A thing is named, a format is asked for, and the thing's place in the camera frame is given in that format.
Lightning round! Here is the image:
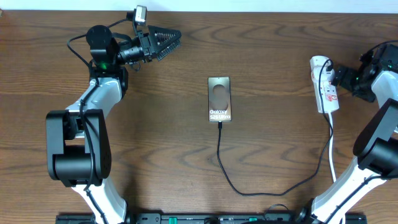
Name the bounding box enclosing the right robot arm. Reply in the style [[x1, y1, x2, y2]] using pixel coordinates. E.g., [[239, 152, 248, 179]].
[[295, 40, 397, 223]]

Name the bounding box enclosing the white charger plug adapter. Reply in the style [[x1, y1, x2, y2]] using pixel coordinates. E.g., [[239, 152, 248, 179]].
[[311, 66, 335, 83]]

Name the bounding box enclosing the white power strip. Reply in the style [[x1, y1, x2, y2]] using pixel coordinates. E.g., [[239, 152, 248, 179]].
[[310, 55, 339, 114]]

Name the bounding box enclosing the white power strip cord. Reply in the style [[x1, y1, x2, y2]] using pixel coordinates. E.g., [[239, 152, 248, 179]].
[[327, 112, 346, 224]]

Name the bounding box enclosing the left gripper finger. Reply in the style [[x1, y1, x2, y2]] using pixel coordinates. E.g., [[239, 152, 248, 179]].
[[157, 40, 181, 61], [148, 26, 182, 50]]

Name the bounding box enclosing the black USB charging cable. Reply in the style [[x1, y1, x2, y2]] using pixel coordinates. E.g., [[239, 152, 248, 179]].
[[216, 58, 335, 197]]

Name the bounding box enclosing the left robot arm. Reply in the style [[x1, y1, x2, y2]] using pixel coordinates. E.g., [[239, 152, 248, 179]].
[[46, 25, 182, 223]]

